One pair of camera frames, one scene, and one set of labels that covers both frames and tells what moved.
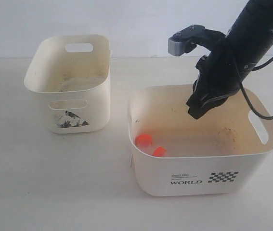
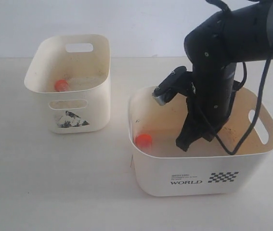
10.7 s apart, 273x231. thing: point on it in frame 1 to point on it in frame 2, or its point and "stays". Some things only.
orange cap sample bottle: (160, 152) to (61, 85)
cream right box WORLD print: (224, 152) stays
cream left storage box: (71, 73) stays
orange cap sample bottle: (143, 142) stays
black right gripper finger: (196, 102) to (189, 134)
